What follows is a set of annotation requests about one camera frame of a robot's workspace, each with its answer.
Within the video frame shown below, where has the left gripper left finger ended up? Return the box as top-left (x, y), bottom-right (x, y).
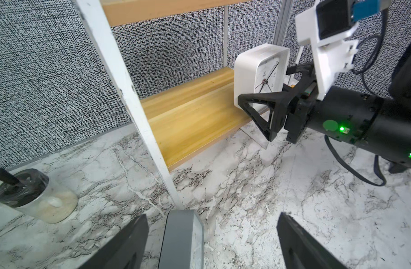
top-left (80, 214), bottom-right (149, 269)

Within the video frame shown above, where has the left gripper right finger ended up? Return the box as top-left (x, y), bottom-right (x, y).
top-left (277, 213), bottom-right (347, 269)

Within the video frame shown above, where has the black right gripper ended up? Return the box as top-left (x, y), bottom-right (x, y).
top-left (238, 62), bottom-right (317, 144)

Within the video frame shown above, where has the white cube digital clock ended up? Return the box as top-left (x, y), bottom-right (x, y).
top-left (234, 43), bottom-right (290, 108)

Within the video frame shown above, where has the grey rectangular digital clock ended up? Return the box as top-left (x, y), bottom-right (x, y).
top-left (158, 210), bottom-right (204, 269)

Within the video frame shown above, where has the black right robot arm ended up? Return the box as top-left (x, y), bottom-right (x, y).
top-left (238, 44), bottom-right (411, 173)

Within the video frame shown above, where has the yellow wooden two-tier shelf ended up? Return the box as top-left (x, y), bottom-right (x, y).
top-left (74, 0), bottom-right (307, 209)

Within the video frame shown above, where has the glass jar black lid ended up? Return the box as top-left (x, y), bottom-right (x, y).
top-left (0, 168), bottom-right (78, 224)

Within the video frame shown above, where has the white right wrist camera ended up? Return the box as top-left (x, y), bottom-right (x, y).
top-left (294, 0), bottom-right (391, 102)

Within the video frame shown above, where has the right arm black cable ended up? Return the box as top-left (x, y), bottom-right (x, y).
top-left (322, 9), bottom-right (388, 188)

